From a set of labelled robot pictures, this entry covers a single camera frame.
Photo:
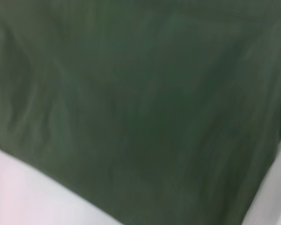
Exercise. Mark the dark green FREE t-shirt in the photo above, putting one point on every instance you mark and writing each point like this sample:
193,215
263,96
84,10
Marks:
140,82

